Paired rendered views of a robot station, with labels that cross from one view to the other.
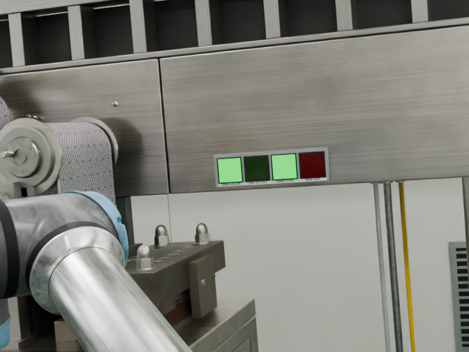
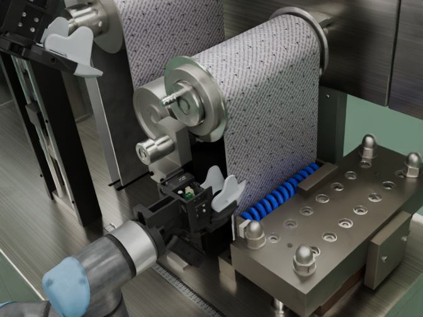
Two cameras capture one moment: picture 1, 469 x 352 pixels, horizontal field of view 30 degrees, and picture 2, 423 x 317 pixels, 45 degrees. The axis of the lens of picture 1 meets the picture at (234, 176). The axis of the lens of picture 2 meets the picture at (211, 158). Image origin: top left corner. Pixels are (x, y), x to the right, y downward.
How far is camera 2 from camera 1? 113 cm
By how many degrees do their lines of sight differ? 45
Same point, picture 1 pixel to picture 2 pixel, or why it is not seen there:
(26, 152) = (189, 101)
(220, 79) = not seen: outside the picture
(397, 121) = not seen: outside the picture
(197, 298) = (372, 273)
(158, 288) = (310, 303)
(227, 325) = (404, 299)
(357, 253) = not seen: outside the picture
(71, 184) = (246, 131)
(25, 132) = (189, 78)
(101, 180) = (298, 101)
